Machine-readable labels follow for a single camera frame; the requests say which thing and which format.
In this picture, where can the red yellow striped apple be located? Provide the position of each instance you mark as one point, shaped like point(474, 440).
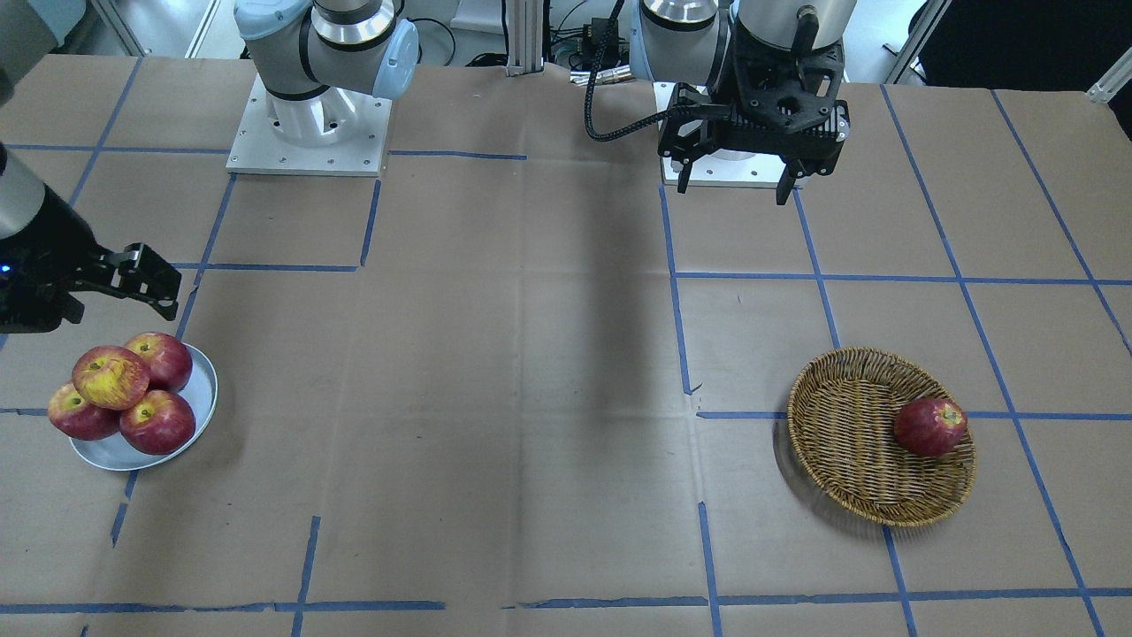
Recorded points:
point(111, 377)

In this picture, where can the aluminium frame post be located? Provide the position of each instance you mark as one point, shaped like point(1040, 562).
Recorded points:
point(524, 25)

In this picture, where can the silver metal plate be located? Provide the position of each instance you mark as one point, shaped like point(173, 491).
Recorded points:
point(116, 454)

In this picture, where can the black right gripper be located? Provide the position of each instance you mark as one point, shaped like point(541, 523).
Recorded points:
point(46, 252)

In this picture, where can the woven wicker basket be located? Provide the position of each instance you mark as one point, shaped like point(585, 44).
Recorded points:
point(841, 412)

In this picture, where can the dark red apple in basket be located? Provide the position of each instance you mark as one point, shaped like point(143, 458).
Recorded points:
point(930, 427)

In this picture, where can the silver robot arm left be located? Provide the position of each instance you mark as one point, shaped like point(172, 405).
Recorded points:
point(685, 41)

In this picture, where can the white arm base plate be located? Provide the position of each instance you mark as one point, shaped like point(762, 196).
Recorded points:
point(724, 168)
point(354, 133)

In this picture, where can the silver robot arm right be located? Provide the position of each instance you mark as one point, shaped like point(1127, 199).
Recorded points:
point(311, 56)

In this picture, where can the red apple plate back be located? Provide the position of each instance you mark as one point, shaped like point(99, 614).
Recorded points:
point(169, 362)

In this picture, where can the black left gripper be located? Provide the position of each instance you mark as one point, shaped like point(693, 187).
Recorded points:
point(692, 123)

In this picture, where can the red apple plate front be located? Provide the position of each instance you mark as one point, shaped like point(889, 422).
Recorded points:
point(159, 423)

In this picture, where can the red apple plate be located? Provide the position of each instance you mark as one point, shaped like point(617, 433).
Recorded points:
point(159, 423)
point(169, 362)
point(69, 412)

